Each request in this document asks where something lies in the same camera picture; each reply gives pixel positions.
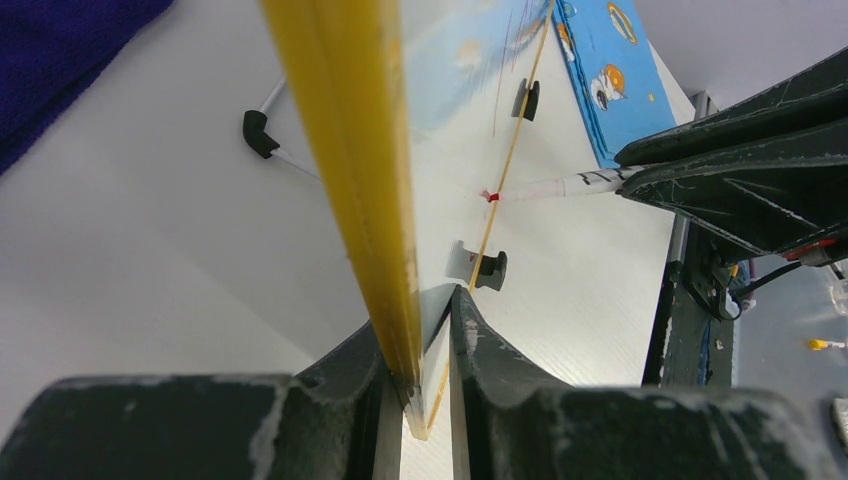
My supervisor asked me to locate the black whiteboard right foot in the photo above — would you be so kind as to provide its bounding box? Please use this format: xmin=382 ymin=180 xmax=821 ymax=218
xmin=511 ymin=78 xmax=541 ymax=122

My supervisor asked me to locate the wire stand with black elbow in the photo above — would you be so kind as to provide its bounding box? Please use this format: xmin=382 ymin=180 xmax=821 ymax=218
xmin=242 ymin=76 xmax=320 ymax=180

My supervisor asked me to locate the red whiteboard marker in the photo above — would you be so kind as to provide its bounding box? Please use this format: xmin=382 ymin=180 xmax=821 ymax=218
xmin=480 ymin=166 xmax=645 ymax=203

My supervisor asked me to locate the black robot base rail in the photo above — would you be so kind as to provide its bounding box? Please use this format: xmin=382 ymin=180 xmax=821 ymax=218
xmin=641 ymin=216 xmax=736 ymax=387

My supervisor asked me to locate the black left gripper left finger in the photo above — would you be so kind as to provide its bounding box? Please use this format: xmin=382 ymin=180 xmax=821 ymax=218
xmin=1 ymin=325 xmax=402 ymax=479

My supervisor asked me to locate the black whiteboard left foot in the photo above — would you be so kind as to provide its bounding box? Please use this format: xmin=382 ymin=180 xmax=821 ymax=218
xmin=474 ymin=251 xmax=508 ymax=292

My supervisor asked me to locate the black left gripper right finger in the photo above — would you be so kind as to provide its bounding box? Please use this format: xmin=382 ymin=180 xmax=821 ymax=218
xmin=449 ymin=286 xmax=841 ymax=479

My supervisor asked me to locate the blue cartoon astronaut cloth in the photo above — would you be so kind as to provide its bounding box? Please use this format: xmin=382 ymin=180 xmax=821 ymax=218
xmin=552 ymin=0 xmax=676 ymax=168

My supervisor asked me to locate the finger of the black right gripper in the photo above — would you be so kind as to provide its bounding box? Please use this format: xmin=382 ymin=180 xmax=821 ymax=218
xmin=620 ymin=120 xmax=847 ymax=257
xmin=614 ymin=49 xmax=847 ymax=167

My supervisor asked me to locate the yellow framed whiteboard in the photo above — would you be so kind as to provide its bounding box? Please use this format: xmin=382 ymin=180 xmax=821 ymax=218
xmin=262 ymin=1 xmax=554 ymax=440

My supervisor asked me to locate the purple cloth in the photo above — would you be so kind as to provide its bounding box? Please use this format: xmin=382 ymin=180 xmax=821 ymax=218
xmin=1 ymin=0 xmax=173 ymax=173

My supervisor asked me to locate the black whiteboard foot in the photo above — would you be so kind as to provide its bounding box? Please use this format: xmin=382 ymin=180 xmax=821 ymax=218
xmin=474 ymin=251 xmax=508 ymax=292
xmin=511 ymin=78 xmax=541 ymax=122

